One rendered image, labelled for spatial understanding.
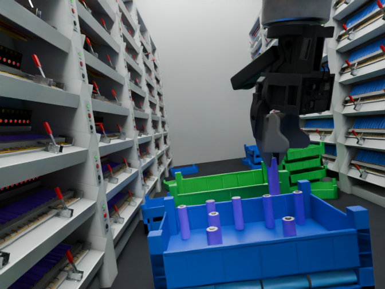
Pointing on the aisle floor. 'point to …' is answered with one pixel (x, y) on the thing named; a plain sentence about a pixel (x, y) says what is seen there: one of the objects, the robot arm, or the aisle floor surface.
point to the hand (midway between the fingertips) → (270, 156)
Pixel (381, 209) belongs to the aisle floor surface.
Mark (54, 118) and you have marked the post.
